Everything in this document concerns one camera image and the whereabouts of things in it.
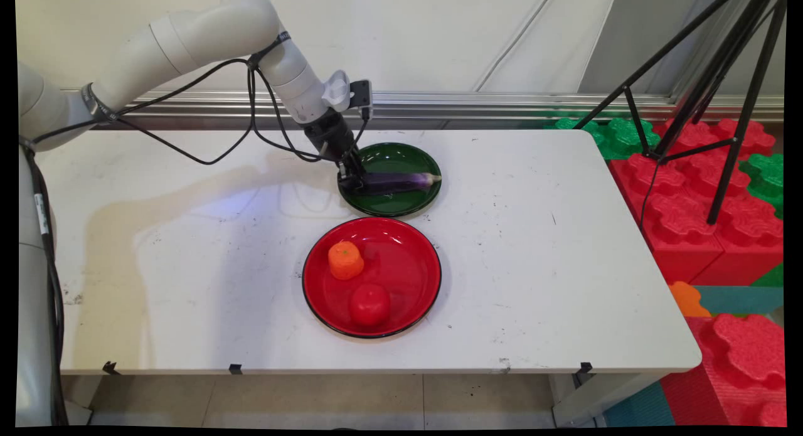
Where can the orange toy carrot piece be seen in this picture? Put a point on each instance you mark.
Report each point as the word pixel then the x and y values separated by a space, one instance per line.
pixel 345 260

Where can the purple toy eggplant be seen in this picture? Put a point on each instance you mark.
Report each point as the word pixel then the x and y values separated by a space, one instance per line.
pixel 398 182

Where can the white table leg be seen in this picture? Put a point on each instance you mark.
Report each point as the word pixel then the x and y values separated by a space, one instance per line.
pixel 596 398

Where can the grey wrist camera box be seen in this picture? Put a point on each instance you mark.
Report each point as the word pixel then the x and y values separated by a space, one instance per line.
pixel 361 97

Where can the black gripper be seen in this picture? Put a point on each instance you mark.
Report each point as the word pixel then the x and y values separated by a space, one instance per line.
pixel 331 138

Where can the aluminium wall rail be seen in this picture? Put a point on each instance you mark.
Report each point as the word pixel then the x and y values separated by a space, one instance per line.
pixel 470 106

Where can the red toy tomato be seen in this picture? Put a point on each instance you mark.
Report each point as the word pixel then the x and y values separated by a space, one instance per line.
pixel 370 305

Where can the large red foam block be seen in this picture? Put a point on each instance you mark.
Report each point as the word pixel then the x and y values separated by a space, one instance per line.
pixel 671 223

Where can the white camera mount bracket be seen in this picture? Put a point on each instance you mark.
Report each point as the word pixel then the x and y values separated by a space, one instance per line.
pixel 337 91

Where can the black table edge clip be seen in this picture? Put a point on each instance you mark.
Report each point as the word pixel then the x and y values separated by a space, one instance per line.
pixel 585 368
pixel 236 369
pixel 110 367

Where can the green foam block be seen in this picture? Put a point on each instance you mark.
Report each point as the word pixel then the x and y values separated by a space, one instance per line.
pixel 766 179
pixel 618 138

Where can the grey table leg frame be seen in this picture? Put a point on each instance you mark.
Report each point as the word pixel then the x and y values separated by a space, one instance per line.
pixel 78 414

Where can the teal foam floor mat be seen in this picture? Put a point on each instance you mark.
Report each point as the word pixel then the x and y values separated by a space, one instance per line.
pixel 640 408

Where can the black tripod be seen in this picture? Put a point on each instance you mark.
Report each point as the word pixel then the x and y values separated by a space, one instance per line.
pixel 734 78

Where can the dark green plate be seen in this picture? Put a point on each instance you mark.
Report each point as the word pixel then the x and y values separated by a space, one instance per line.
pixel 392 204

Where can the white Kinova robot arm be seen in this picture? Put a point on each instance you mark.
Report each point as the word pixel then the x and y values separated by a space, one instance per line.
pixel 207 31

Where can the red plate black rim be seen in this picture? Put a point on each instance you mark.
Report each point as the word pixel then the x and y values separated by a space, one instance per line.
pixel 401 266

